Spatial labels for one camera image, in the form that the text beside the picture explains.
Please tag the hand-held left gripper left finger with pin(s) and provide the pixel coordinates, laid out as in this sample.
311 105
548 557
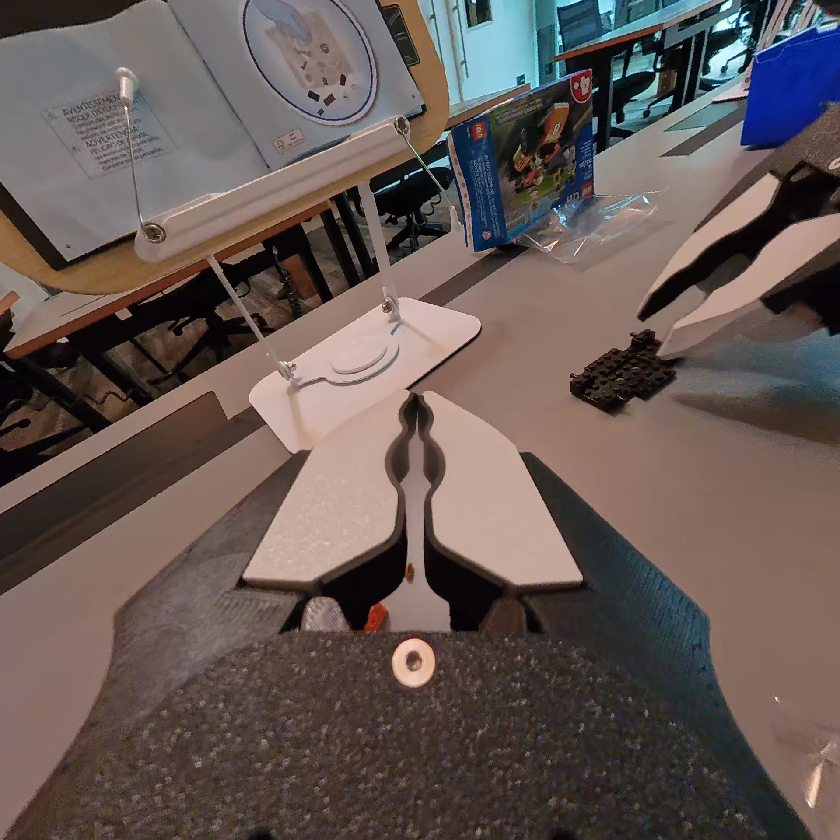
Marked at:
328 519

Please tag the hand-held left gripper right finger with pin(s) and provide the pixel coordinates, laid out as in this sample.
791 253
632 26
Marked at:
505 519

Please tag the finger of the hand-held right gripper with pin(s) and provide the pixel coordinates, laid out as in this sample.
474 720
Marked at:
709 243
775 282

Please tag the clear bag of lego pieces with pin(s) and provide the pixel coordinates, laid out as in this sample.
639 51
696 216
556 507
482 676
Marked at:
604 223

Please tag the small orange lego piece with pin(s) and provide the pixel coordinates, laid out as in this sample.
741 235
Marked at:
376 618

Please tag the blue lego set box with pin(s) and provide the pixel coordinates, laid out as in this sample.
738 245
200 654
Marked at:
525 171

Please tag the lego instruction booklet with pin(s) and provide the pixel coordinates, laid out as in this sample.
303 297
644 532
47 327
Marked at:
197 79

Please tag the black lego chassis piece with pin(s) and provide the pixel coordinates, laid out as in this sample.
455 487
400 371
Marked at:
624 374

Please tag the blue plastic bin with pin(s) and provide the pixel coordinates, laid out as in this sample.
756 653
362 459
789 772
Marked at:
794 85

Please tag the black office chair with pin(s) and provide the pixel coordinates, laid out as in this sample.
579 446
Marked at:
414 197
604 40

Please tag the long wooden desk black legs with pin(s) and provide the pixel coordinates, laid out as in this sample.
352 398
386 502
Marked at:
617 33

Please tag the clear plastic scrap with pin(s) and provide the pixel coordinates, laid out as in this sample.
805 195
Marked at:
807 748

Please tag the wooden desk black frame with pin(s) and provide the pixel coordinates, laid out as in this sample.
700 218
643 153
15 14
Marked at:
79 322

